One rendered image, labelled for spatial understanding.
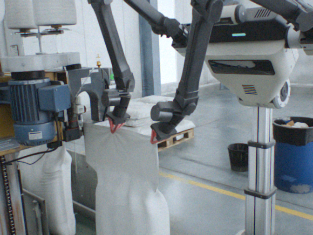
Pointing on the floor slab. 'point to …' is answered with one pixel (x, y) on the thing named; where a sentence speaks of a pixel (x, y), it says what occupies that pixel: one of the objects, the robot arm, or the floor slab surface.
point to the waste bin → (293, 155)
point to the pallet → (188, 134)
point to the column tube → (13, 178)
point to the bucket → (239, 156)
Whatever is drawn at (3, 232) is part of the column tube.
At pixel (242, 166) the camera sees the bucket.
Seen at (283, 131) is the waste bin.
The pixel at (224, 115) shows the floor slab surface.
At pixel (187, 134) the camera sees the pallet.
